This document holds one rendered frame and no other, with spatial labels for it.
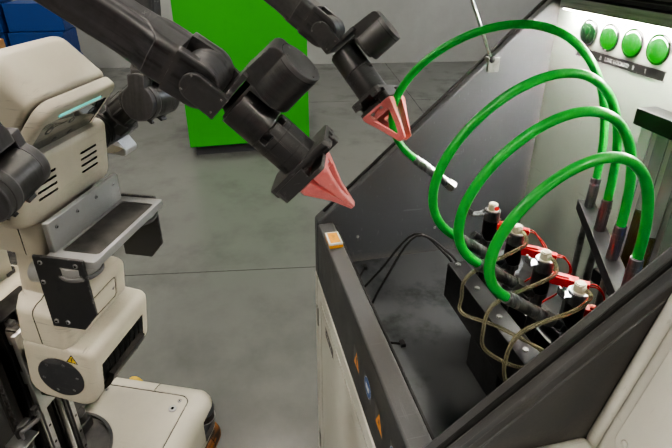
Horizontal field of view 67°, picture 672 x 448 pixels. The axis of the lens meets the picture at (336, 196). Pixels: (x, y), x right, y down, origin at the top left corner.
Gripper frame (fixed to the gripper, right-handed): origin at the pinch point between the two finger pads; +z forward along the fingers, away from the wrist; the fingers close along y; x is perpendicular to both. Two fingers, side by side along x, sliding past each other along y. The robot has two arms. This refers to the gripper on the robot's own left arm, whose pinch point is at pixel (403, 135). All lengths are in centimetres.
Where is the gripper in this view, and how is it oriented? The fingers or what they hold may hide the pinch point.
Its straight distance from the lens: 95.6
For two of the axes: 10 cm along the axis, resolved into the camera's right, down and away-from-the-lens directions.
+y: 4.9, -1.8, 8.5
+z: 5.5, 8.2, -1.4
